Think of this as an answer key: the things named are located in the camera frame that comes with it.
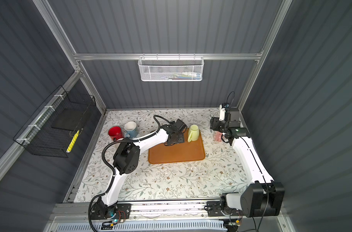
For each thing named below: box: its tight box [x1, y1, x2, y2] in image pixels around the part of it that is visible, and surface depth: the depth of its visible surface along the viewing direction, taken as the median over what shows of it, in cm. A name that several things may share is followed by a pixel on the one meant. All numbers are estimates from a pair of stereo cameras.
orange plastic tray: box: [148, 128, 206, 164], surface depth 96 cm
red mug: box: [107, 125, 124, 142], surface depth 100 cm
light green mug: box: [187, 124, 200, 143], surface depth 98 cm
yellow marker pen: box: [66, 129, 80, 154], surface depth 70 cm
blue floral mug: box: [124, 121, 138, 139], surface depth 101 cm
